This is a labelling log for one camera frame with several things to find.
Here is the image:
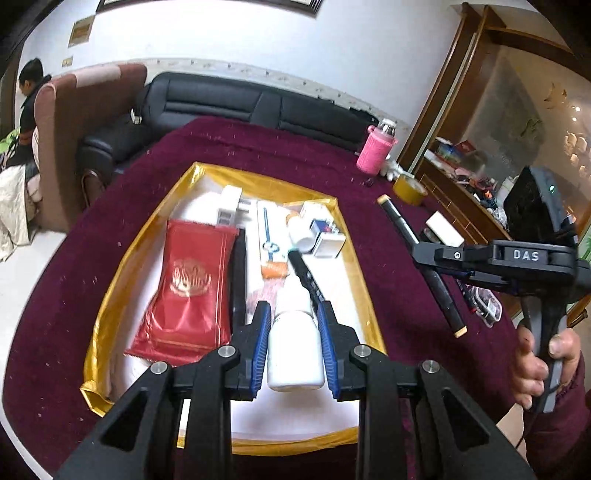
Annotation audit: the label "gold wall plaque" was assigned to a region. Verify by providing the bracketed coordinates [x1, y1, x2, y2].
[68, 15, 95, 47]

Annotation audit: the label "bottle in pink knitted sleeve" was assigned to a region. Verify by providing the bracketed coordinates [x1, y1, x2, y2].
[355, 119, 399, 175]

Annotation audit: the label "white spray bottle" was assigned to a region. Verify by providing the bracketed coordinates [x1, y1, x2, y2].
[267, 276, 325, 392]

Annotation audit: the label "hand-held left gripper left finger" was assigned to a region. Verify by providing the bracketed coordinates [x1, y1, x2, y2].
[54, 300, 272, 480]

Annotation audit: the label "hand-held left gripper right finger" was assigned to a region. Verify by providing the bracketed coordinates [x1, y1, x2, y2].
[318, 300, 536, 480]

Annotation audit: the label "black leather sofa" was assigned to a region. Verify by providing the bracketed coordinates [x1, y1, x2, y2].
[78, 71, 370, 204]

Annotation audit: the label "white plush toy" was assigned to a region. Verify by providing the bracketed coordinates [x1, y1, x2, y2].
[379, 157, 407, 182]

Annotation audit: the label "brown armchair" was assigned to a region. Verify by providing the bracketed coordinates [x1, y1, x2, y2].
[34, 64, 148, 232]

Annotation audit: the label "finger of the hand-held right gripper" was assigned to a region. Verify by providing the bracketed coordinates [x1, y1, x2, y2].
[412, 241, 497, 271]
[436, 268, 513, 292]

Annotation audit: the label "beige cloth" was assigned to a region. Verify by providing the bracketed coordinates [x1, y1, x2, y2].
[0, 166, 42, 261]

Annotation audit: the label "clear cartoon print pouch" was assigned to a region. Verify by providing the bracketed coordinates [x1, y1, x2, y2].
[457, 277, 504, 328]

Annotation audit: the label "person's right forearm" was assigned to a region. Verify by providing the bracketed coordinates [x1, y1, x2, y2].
[522, 364, 591, 480]

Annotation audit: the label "black marker tan caps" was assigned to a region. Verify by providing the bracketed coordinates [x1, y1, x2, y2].
[376, 194, 468, 340]

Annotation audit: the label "white USB charger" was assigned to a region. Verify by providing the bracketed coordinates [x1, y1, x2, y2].
[216, 185, 252, 227]

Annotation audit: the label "white bottle orange cap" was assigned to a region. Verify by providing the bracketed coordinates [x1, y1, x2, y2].
[285, 213, 315, 252]

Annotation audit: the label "maroon tablecloth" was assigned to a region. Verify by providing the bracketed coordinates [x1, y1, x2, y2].
[2, 116, 532, 480]

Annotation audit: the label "gold rimmed white tray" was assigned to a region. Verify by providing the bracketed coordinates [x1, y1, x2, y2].
[79, 161, 387, 457]

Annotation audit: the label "long white ointment box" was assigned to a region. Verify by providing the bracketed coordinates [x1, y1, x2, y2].
[256, 200, 289, 278]

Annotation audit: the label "person's right hand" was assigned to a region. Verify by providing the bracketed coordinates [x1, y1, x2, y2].
[512, 323, 583, 409]

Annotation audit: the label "red foil packet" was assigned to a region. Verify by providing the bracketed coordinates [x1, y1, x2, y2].
[124, 218, 238, 370]

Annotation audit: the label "dark framed wall picture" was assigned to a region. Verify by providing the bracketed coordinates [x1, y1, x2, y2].
[97, 0, 324, 18]

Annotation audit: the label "pile of assorted clutter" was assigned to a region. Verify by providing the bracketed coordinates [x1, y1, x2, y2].
[425, 138, 513, 227]

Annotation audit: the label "white blue medicine box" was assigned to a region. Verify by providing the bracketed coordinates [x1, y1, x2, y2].
[299, 202, 346, 259]

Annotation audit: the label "white green medicine box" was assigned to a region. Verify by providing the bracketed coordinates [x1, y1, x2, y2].
[425, 211, 465, 247]

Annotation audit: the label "yellow tape roll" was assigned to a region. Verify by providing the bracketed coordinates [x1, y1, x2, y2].
[392, 174, 428, 206]

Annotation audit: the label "wooden cabinet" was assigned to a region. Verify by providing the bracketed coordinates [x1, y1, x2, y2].
[397, 4, 591, 324]

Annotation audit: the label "black marker teal tip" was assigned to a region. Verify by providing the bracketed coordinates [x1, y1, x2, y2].
[287, 247, 326, 315]

